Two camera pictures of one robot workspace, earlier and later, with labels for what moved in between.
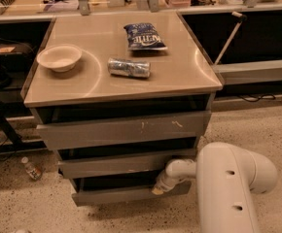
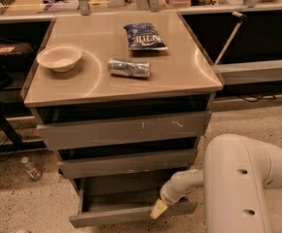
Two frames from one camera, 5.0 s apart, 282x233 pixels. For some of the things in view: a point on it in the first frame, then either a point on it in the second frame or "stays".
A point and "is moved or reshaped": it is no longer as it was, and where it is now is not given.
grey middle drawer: [70, 169] stays
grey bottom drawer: [83, 197] is moved or reshaped
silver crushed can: [128, 68] stays
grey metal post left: [84, 6] stays
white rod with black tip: [233, 33] stays
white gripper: [162, 183] -> [168, 194]
